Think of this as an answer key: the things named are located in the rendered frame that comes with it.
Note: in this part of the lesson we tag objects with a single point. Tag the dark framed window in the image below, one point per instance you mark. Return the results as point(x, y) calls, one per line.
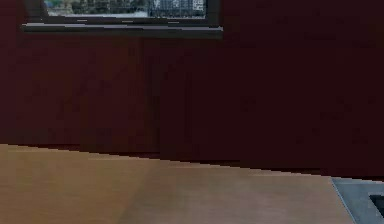
point(126, 20)

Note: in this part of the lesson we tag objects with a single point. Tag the grey flat slab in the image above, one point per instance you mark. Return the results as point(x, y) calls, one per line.
point(356, 200)

